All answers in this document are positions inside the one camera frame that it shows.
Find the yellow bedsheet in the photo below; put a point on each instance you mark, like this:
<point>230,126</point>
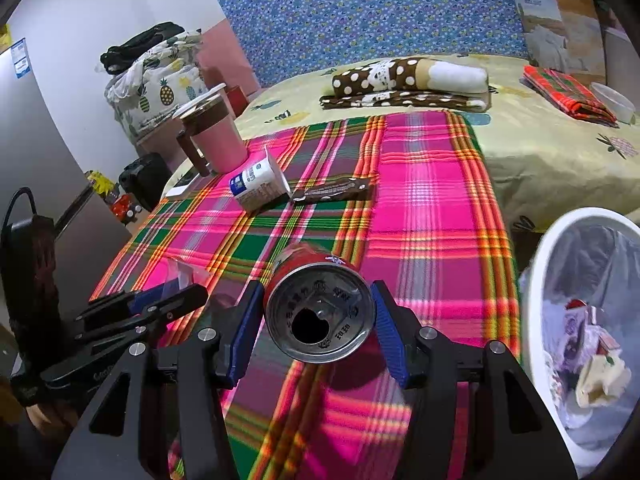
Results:
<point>540,160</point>

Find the white blue yogurt cup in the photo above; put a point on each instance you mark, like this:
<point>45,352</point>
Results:
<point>255,180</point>

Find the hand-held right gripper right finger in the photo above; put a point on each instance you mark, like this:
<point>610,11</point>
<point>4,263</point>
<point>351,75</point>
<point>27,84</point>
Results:
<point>390,335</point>

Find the pineapple print bedding pile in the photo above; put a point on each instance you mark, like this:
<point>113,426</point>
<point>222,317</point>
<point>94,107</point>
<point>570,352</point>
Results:
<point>160,85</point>

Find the black suitcase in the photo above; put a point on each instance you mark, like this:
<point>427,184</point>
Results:
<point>145,180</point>

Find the red drink can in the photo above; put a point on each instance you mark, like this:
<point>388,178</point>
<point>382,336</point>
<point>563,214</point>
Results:
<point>345,320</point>

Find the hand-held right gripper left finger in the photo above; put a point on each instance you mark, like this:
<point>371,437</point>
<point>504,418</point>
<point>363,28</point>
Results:
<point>245,330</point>

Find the pink mug with brown lid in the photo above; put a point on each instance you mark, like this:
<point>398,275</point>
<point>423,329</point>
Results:
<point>222,145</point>

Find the brown snack wrapper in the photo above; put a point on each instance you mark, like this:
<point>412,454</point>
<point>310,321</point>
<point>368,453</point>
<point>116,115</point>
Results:
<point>335,189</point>

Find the person's left forearm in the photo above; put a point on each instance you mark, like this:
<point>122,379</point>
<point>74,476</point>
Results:
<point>50,415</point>

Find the red box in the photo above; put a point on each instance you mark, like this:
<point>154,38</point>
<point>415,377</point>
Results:
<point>236,102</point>

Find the clear bin liner bag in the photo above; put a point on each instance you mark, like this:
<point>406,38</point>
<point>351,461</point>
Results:
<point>590,260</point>

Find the clear plastic wrapper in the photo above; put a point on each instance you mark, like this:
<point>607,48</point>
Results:
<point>181,275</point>

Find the white smartphone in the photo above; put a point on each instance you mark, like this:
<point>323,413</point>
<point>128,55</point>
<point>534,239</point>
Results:
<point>180,187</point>

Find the blue floral headboard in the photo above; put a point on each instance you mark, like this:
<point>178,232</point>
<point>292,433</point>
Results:
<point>350,10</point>

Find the black clothing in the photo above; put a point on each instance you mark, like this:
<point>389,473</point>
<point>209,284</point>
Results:
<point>140,45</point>

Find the purple white small carton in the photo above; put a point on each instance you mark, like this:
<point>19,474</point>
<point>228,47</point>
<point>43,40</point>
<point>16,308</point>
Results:
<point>572,332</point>

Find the white plastic bowl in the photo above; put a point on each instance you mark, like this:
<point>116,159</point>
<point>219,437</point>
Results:
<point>617,102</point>

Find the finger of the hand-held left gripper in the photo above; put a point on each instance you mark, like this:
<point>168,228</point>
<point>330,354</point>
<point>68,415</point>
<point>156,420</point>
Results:
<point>190,296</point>
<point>150,299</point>

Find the red toy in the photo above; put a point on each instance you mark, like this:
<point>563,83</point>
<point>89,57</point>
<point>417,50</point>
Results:
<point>120,205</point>

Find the folded red plaid cloth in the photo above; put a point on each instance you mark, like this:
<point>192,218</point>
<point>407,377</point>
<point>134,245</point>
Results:
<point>560,87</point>

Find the pink green plaid cloth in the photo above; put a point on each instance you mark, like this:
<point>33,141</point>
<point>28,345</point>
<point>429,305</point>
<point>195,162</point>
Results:
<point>425,210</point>

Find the brown polka dot cloth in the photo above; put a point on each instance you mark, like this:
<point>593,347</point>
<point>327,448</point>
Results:
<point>370,77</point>

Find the white trash bin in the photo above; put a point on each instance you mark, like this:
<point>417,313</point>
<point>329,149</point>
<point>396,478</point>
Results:
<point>535,310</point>

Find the beige paper bag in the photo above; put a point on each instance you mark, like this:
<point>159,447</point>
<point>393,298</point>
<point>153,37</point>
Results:
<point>600,377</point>

